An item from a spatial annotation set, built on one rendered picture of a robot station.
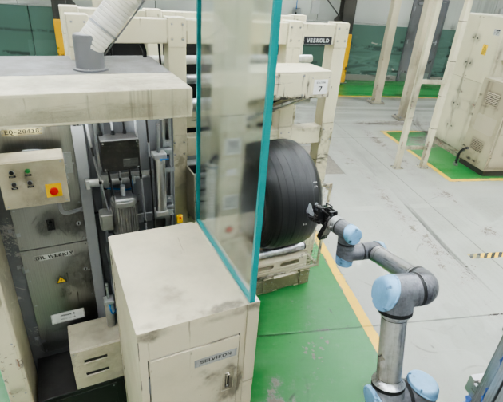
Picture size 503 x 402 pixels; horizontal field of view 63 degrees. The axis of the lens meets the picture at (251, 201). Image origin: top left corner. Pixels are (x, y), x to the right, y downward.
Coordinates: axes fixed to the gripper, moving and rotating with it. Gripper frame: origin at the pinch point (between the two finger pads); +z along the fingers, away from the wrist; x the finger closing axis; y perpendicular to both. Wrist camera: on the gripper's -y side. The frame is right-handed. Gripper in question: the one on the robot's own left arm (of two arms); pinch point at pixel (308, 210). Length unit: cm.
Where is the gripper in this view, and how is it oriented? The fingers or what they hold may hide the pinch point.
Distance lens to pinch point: 200.5
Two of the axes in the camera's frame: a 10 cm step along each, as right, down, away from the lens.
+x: -9.0, 1.5, -4.0
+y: 0.1, -9.3, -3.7
